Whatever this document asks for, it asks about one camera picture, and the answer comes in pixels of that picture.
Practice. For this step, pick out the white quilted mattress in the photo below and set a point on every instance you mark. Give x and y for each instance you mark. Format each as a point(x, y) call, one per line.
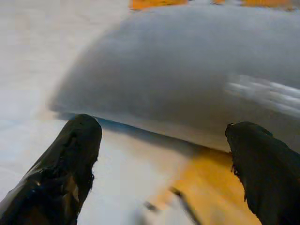
point(30, 70)

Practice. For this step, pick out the grey rectangular pillow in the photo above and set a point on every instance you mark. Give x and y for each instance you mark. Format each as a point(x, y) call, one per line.
point(164, 70)

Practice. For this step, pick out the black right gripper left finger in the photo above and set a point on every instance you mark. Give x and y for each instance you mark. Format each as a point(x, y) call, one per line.
point(58, 175)

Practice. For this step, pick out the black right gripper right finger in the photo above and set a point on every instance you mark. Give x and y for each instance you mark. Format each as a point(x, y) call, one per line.
point(269, 175)

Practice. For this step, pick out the yellow cartoon egg blanket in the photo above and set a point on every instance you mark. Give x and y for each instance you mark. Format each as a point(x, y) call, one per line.
point(211, 192)

